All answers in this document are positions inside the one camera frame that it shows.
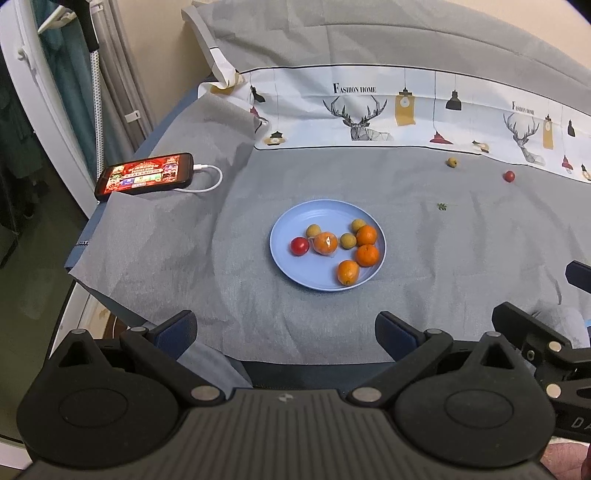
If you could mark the white plastic clip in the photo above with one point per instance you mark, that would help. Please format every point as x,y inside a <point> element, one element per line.
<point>133,116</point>

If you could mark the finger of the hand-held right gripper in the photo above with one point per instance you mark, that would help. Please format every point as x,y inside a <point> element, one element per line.
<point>521,325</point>
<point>581,276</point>

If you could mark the yellow-brown longan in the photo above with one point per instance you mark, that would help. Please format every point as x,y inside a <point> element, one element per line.
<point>452,162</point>
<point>313,230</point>
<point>347,240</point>
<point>358,225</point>

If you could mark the black smartphone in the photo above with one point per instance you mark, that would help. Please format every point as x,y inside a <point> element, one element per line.
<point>143,175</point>

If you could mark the plastic-wrapped orange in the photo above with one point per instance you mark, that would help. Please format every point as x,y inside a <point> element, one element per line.
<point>325,243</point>

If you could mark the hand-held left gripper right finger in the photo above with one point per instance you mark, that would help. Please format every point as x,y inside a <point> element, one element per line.
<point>396,334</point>

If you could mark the red cherry tomato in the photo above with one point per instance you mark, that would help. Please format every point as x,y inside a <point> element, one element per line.
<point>509,176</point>
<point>299,246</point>

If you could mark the grey duvet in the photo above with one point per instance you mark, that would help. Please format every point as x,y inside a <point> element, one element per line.
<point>369,32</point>

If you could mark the light blue plate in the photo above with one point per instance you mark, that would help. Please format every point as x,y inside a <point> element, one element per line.
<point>295,272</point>

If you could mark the teal hanging garment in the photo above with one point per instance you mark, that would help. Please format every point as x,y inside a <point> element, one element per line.
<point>69,83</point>

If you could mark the grey curtain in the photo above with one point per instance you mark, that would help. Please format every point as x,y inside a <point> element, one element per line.
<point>124,60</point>

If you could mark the grey bed cover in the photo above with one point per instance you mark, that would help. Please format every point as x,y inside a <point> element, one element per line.
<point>438,258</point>

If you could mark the blue mattress sheet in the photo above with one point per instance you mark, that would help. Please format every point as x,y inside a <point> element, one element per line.
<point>314,374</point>

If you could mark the dark hanging garment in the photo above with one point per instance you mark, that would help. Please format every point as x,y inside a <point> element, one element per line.
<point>16,152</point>

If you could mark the white printed sheet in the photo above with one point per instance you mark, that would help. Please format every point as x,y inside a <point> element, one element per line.
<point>304,106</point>

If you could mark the person's right hand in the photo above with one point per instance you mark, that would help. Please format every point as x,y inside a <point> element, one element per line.
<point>565,461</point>

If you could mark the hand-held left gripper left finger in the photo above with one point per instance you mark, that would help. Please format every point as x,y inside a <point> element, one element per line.
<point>178,330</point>

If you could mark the white wardrobe frame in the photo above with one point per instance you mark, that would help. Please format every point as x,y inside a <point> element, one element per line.
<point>41,115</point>

